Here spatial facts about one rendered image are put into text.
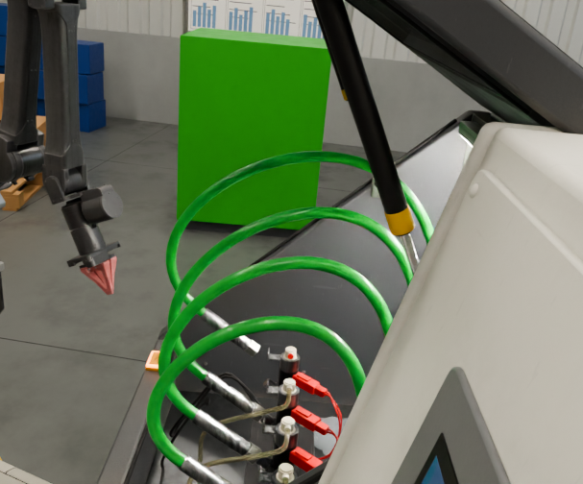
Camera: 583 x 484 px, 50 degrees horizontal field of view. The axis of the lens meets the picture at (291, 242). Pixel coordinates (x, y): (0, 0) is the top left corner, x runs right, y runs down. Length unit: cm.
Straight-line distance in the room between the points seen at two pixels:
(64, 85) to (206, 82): 287
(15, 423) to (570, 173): 250
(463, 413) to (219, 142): 392
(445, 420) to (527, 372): 7
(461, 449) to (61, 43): 110
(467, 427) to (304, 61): 382
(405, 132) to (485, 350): 705
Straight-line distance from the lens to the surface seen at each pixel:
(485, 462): 29
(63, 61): 129
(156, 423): 69
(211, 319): 89
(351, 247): 117
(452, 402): 33
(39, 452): 254
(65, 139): 131
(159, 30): 769
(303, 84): 409
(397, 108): 730
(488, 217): 37
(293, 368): 91
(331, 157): 79
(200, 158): 423
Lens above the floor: 162
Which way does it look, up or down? 22 degrees down
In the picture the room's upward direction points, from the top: 5 degrees clockwise
